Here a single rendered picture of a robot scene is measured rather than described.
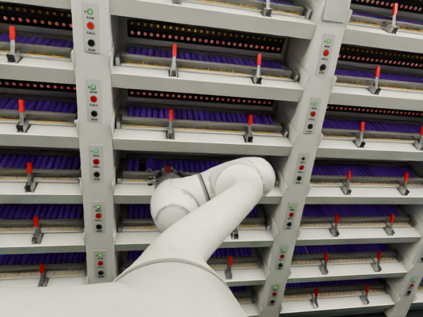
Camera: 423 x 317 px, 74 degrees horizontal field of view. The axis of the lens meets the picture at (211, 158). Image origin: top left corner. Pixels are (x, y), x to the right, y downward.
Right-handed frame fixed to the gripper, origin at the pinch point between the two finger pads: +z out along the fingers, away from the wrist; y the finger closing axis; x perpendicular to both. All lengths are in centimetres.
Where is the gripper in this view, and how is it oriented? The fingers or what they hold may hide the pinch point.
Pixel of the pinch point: (168, 170)
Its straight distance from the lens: 97.0
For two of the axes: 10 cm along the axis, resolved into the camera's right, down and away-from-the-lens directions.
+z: -1.8, -2.0, 9.6
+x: 0.7, -9.8, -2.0
